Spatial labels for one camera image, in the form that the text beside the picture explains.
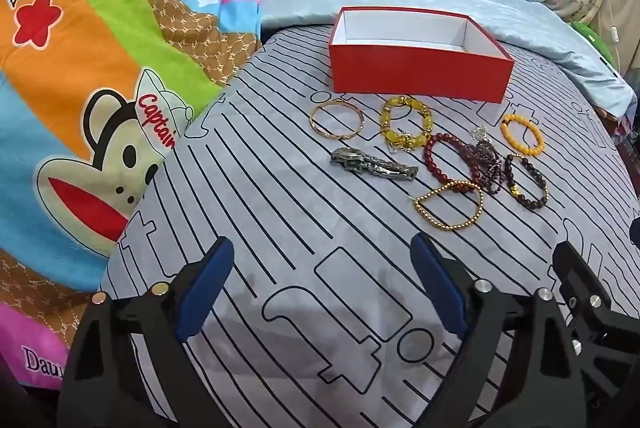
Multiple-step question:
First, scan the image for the dark brown bead bracelet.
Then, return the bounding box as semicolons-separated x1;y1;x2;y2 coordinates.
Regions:
504;154;550;212

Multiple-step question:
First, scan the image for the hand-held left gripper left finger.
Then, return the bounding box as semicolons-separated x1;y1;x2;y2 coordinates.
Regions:
57;235;236;428

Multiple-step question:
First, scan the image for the yellow bead bracelet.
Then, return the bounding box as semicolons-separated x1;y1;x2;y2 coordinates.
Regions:
379;95;433;151

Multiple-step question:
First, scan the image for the dark red bead bracelet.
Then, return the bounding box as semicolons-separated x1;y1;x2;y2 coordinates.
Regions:
422;133;483;193

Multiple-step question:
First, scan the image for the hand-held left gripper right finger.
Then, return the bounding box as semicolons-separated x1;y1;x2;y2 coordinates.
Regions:
410;233;588;428

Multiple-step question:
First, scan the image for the green plush toy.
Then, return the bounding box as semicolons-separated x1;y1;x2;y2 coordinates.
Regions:
570;22;618;73

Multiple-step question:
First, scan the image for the red cardboard box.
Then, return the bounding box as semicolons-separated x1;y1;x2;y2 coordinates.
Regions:
327;6;516;104

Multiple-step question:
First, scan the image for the gold bangle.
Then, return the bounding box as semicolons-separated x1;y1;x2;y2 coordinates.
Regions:
309;100;365;141

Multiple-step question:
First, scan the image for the colourful cartoon monkey blanket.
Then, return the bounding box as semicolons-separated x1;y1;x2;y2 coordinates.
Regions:
0;0;266;379

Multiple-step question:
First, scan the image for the grey striped bed sheet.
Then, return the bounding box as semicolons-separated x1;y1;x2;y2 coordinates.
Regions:
100;25;640;428

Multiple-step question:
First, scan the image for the orange bead bracelet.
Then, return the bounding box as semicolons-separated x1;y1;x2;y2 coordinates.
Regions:
501;114;545;157

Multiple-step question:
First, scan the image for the gold bead bracelet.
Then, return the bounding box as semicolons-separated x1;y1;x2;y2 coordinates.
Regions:
413;182;485;233

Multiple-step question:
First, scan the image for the silver wristwatch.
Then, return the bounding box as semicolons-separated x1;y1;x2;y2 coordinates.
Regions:
329;147;420;181

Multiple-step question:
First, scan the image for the white cable with switch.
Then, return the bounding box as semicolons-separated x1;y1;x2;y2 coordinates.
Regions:
602;0;623;73

